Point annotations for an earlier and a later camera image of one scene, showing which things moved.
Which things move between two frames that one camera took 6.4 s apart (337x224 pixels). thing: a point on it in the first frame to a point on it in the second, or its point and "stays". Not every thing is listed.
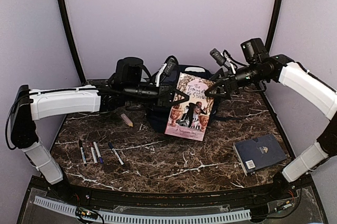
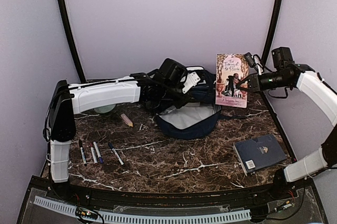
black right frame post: [276, 9] stays
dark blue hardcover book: [258, 153] stays
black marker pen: [82, 153] stays
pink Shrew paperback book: [188, 116] to [231, 69]
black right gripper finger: [215, 93] to [243, 89]
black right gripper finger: [219, 84] to [243, 81]
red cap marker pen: [93, 153] stays
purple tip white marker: [98, 152] stays
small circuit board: [81, 212] stays
